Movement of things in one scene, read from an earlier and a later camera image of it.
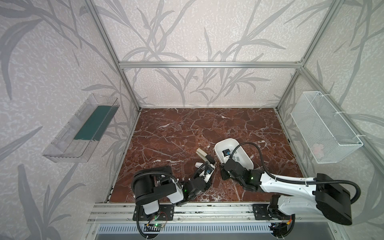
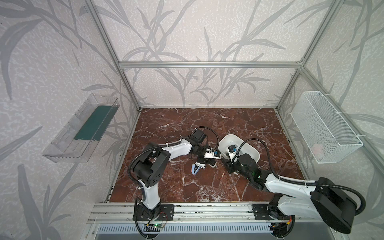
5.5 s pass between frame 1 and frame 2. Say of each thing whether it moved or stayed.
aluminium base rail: stayed
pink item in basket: stayed
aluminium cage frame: stayed
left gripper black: moved
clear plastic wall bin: stayed
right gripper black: moved
